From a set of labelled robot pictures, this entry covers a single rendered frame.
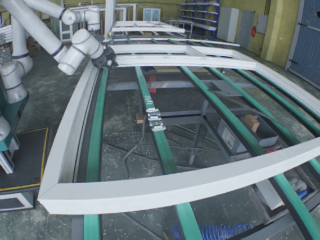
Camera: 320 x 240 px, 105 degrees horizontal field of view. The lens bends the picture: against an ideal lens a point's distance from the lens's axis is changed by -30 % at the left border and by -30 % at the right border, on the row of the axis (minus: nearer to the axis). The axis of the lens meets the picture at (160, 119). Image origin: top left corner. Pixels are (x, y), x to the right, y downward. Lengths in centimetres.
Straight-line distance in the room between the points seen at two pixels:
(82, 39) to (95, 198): 65
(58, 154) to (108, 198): 19
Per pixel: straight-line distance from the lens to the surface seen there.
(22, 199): 144
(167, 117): 123
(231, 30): 1050
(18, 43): 153
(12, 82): 143
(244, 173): 45
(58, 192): 40
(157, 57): 128
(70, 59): 83
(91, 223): 42
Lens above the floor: 125
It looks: 35 degrees down
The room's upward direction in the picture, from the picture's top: 4 degrees clockwise
